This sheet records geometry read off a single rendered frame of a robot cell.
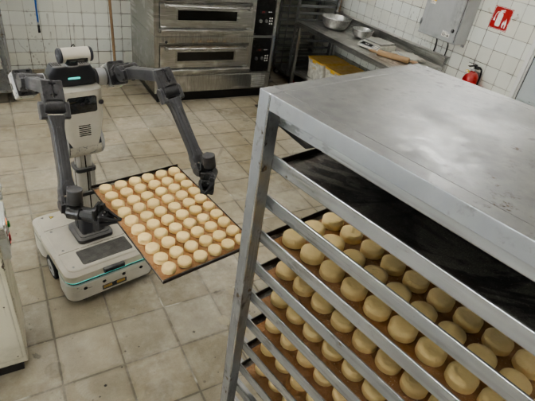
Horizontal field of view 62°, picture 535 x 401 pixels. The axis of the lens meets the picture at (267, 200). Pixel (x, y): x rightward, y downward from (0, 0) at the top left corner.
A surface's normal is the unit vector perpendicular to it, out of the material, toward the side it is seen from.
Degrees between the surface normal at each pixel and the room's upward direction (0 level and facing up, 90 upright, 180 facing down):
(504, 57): 90
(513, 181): 0
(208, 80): 90
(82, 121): 90
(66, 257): 0
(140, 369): 0
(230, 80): 90
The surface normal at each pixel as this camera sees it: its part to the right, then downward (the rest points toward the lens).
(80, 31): 0.47, 0.54
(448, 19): -0.87, 0.17
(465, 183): 0.13, -0.82
